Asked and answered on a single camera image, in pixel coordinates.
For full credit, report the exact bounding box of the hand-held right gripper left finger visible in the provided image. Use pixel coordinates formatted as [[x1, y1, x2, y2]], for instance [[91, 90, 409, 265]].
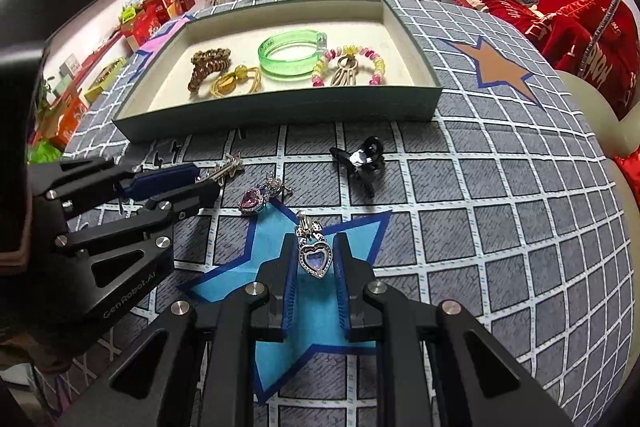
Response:
[[55, 232, 301, 427]]

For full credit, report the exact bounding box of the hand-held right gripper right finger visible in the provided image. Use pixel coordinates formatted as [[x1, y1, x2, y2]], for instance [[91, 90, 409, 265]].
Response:
[[332, 232, 576, 427]]

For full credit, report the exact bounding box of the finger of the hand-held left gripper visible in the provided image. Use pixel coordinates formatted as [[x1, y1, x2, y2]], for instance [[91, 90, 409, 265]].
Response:
[[30, 157, 201, 208], [50, 181, 223, 343]]

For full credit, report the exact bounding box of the blue heart pendant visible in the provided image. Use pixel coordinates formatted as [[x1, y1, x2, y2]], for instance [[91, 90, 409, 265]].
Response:
[[295, 211, 333, 280]]

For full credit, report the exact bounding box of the silver hair clip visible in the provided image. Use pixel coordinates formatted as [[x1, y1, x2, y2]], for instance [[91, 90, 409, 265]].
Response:
[[195, 153, 245, 185]]

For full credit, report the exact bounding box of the grey-green shallow tray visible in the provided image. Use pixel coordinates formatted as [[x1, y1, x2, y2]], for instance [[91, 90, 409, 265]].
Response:
[[111, 0, 443, 142]]

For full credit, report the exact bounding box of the dark brown bead bracelet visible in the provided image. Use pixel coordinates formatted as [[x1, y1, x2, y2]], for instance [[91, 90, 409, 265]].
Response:
[[187, 62, 221, 94]]

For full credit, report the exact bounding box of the yellow cord bracelet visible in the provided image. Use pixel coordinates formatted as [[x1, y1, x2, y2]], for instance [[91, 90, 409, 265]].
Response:
[[210, 64, 262, 98]]

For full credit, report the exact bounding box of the green translucent bangle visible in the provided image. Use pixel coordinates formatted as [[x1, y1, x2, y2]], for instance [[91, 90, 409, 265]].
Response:
[[257, 28, 328, 82]]

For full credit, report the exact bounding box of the beige hair claw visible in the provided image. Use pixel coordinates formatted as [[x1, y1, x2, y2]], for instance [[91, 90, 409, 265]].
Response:
[[330, 57, 358, 86]]

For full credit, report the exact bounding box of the pink yellow bead bracelet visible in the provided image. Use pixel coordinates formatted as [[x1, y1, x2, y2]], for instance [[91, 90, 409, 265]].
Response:
[[311, 45, 388, 88]]

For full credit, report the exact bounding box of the person's left forearm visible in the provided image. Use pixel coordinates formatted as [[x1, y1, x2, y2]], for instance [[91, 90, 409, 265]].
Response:
[[0, 332, 58, 375]]

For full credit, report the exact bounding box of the green bag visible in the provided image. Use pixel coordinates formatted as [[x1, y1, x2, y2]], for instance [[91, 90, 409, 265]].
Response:
[[27, 142, 63, 165]]

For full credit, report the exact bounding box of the orange carton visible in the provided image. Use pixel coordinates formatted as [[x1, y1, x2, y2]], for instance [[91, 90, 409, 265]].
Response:
[[37, 87, 88, 148]]

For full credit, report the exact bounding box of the purple heart pendant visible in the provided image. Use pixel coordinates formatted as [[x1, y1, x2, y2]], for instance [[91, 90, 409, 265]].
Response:
[[237, 172, 295, 214]]

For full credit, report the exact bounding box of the yellow-green crate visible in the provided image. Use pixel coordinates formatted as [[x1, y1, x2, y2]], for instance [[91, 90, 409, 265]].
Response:
[[85, 57, 126, 102]]

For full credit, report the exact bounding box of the black hair claw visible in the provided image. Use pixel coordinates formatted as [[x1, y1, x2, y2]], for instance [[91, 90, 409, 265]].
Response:
[[329, 136, 387, 198]]

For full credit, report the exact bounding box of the red gift box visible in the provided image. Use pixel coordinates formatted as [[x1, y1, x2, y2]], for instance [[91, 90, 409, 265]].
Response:
[[122, 4, 168, 52]]

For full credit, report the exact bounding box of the pale green armchair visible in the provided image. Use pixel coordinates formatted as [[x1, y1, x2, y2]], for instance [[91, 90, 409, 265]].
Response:
[[552, 67, 640, 208]]

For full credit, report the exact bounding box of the red embroidered cushion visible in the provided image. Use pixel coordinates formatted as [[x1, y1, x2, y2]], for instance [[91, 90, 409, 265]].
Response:
[[612, 146, 640, 202]]

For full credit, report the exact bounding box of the pole with camera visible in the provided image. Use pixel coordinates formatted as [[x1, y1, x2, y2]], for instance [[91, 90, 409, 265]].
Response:
[[577, 0, 625, 80]]

